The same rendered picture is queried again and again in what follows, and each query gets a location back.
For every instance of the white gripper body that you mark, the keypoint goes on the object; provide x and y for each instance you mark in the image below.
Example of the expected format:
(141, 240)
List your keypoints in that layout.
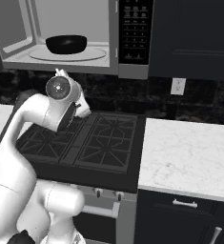
(84, 107)

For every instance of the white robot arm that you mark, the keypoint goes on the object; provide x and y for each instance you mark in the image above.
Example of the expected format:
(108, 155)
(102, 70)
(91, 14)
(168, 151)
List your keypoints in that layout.
(18, 178)

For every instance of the glass microwave turntable plate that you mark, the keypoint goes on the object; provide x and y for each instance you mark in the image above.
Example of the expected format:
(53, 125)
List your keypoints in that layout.
(94, 54)

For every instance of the black bowl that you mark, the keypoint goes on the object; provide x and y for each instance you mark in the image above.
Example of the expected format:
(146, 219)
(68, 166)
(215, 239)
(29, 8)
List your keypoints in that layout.
(65, 44)

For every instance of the grey microwave oven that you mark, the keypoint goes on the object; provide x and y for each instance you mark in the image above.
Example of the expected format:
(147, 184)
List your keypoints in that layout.
(134, 35)

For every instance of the black gas hob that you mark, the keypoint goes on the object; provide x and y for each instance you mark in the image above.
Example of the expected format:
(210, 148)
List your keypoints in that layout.
(110, 143)

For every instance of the dark oven knob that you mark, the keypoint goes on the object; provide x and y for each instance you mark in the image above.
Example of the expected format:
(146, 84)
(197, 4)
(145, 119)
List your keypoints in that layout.
(118, 195)
(98, 192)

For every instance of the dark drawer front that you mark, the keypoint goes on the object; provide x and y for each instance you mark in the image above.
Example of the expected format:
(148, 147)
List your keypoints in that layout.
(158, 203)

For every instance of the white wall socket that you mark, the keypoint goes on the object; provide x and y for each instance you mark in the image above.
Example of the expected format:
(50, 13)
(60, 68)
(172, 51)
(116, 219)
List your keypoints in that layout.
(178, 86)

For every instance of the dark wall cupboard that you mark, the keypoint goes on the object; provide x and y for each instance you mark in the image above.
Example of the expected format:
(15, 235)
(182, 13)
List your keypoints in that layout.
(193, 35)

